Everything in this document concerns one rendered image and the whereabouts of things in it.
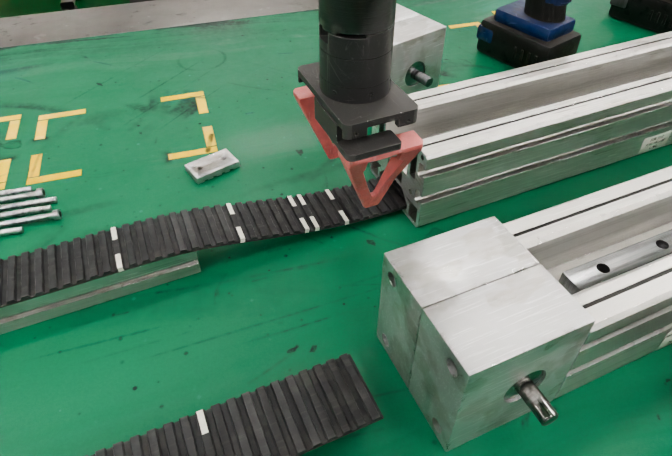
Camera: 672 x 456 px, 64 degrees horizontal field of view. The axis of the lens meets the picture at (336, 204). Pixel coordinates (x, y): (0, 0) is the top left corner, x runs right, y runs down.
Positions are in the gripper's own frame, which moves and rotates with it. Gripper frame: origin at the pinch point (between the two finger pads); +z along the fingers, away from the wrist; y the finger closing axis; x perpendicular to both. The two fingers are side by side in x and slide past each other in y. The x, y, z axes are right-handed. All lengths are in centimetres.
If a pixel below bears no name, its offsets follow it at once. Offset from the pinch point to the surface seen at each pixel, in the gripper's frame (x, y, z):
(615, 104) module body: -25.8, -4.9, -3.8
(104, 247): 22.3, 0.5, 1.0
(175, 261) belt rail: 17.3, -2.1, 2.4
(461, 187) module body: -9.5, -4.2, 1.7
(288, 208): 6.1, 1.0, 3.0
